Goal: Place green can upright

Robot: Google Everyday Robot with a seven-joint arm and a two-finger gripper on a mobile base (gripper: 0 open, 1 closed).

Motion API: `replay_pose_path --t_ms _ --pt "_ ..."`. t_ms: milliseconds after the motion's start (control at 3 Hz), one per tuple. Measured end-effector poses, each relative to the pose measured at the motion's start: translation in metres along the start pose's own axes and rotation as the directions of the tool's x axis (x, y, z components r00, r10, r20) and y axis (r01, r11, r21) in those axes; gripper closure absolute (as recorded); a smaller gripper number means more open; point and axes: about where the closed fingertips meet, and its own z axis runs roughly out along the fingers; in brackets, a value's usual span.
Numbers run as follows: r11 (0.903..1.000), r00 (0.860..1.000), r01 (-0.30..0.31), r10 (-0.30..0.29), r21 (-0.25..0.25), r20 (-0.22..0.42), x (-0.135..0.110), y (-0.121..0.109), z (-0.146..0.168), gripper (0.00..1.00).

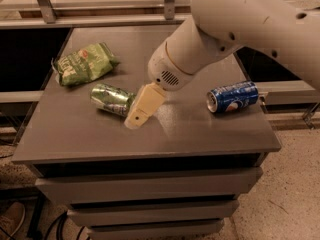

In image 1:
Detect green soda can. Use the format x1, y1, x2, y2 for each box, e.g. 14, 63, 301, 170
90, 83, 136, 117

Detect blue Pepsi can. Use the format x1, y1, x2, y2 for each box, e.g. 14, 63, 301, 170
207, 81, 259, 113

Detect tan shoe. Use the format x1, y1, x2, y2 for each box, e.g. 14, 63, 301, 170
0, 202, 26, 240

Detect grey drawer cabinet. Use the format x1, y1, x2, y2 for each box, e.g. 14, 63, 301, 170
11, 23, 282, 240

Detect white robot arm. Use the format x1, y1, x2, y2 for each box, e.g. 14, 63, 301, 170
125, 0, 320, 129

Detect metal railing frame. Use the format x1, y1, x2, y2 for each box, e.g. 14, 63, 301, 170
0, 0, 191, 29

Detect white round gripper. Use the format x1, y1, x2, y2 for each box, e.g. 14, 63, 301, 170
124, 41, 193, 129

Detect black floor cables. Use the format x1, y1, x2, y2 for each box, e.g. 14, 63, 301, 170
43, 211, 86, 240

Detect green chip bag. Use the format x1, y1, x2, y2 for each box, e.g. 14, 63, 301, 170
52, 42, 119, 86

